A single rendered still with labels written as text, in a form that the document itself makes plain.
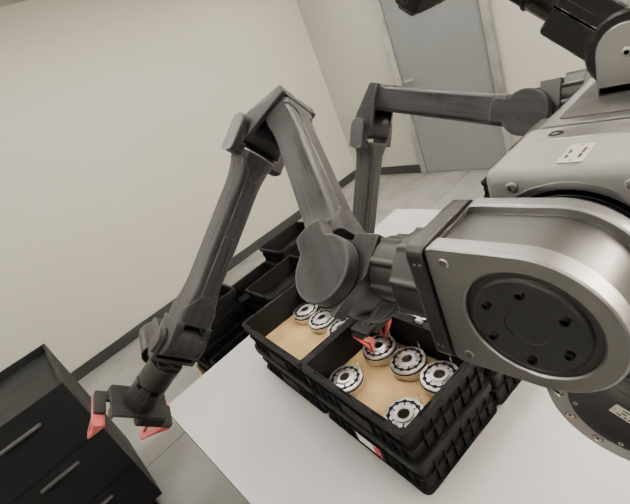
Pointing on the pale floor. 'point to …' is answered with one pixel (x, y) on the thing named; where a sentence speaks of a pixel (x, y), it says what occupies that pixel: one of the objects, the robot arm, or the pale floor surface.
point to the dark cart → (52, 442)
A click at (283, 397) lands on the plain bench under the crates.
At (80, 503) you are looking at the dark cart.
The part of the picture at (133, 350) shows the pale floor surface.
